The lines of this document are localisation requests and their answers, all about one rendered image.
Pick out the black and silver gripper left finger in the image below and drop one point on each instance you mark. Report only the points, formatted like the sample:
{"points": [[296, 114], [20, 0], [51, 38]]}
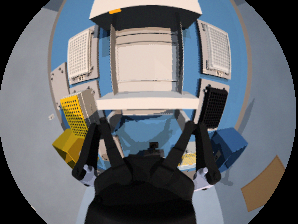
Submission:
{"points": [[85, 169]]}

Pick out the blue bench mat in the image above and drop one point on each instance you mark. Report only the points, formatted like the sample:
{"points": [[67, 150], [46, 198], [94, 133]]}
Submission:
{"points": [[136, 131]]}

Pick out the grey flat plate with corner pegs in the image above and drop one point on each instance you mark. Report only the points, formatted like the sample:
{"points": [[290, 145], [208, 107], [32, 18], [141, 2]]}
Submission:
{"points": [[60, 83]]}

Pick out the beige rectangular plate nest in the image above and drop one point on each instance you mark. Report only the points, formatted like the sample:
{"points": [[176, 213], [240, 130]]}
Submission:
{"points": [[201, 94]]}

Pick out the blue open-top bin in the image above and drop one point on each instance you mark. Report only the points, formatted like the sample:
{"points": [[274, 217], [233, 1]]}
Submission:
{"points": [[225, 143]]}

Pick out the grey box with green button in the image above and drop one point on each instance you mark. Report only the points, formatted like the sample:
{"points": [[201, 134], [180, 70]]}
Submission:
{"points": [[154, 151]]}

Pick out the black multi-well plate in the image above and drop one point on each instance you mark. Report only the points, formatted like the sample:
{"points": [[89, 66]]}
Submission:
{"points": [[210, 115]]}

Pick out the yellow bin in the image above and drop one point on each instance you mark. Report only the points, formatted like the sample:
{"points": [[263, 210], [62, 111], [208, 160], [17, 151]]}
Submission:
{"points": [[68, 143]]}

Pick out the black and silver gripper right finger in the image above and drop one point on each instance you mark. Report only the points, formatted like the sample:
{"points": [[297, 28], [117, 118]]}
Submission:
{"points": [[208, 173]]}

